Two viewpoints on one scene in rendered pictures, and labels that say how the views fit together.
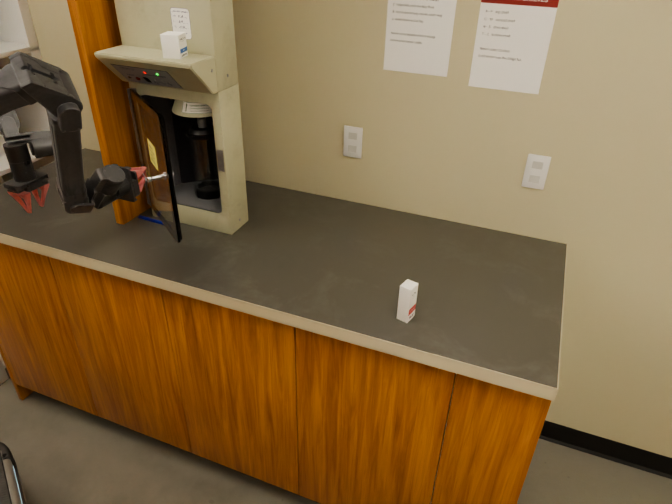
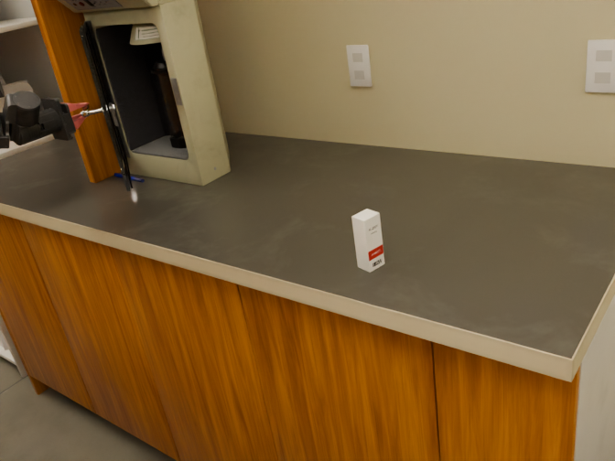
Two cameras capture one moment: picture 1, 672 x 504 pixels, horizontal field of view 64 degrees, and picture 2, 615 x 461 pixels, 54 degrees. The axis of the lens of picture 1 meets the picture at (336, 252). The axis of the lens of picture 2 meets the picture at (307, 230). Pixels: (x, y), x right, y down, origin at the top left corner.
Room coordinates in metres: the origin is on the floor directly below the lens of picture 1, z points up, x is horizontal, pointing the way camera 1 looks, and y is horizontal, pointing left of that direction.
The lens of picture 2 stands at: (0.16, -0.42, 1.51)
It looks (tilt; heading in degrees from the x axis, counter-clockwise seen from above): 26 degrees down; 20
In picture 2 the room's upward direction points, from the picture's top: 9 degrees counter-clockwise
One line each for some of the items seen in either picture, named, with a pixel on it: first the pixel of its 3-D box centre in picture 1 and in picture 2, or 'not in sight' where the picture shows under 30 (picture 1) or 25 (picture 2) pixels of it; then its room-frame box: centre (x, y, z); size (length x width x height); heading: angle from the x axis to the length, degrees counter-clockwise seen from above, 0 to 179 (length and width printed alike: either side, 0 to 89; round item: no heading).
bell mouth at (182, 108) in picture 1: (199, 100); (160, 26); (1.67, 0.44, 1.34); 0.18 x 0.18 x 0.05
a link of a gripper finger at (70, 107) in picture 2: (135, 177); (73, 113); (1.40, 0.58, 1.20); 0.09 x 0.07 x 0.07; 159
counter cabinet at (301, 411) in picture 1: (254, 336); (255, 322); (1.58, 0.31, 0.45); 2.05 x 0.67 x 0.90; 69
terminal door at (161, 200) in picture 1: (154, 166); (105, 104); (1.50, 0.56, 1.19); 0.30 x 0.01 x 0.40; 33
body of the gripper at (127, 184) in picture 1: (117, 186); (48, 122); (1.33, 0.61, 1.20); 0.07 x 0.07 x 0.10; 69
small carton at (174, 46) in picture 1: (174, 45); not in sight; (1.50, 0.45, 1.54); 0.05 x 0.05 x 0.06; 82
